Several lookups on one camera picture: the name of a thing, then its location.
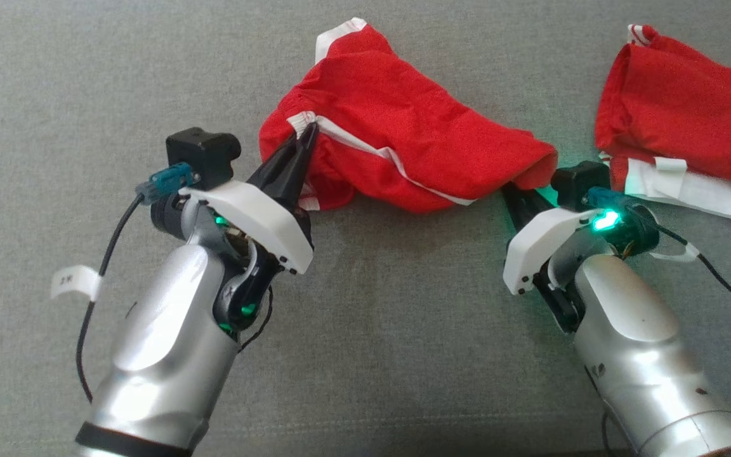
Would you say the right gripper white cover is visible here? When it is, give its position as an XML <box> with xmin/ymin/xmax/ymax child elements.
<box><xmin>502</xmin><ymin>183</ymin><xmax>624</xmax><ymax>296</ymax></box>

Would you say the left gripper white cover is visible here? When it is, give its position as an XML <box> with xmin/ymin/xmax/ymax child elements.
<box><xmin>180</xmin><ymin>123</ymin><xmax>320</xmax><ymax>275</ymax></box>

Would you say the red shorts white trim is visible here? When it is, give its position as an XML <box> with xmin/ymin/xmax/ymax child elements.
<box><xmin>258</xmin><ymin>17</ymin><xmax>559</xmax><ymax>215</ymax></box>

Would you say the red basketball jersey number 23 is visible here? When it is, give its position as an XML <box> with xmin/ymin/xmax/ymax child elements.
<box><xmin>594</xmin><ymin>23</ymin><xmax>731</xmax><ymax>223</ymax></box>

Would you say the wide grey sofa chaise seat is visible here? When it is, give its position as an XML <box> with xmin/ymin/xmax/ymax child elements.
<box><xmin>0</xmin><ymin>0</ymin><xmax>731</xmax><ymax>457</ymax></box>

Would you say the right black cable teal plug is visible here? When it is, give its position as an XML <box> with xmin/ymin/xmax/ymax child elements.
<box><xmin>584</xmin><ymin>187</ymin><xmax>731</xmax><ymax>333</ymax></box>

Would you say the black cable teal plug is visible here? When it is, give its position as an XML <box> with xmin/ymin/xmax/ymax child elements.
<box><xmin>584</xmin><ymin>187</ymin><xmax>731</xmax><ymax>333</ymax></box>
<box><xmin>75</xmin><ymin>162</ymin><xmax>201</xmax><ymax>404</ymax></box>

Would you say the left black cable teal plug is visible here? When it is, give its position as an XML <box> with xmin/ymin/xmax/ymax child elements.
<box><xmin>75</xmin><ymin>162</ymin><xmax>201</xmax><ymax>404</ymax></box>

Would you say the white paper cable label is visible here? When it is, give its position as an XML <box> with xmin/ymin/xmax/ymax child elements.
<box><xmin>50</xmin><ymin>264</ymin><xmax>104</xmax><ymax>303</ymax></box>
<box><xmin>649</xmin><ymin>241</ymin><xmax>701</xmax><ymax>263</ymax></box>

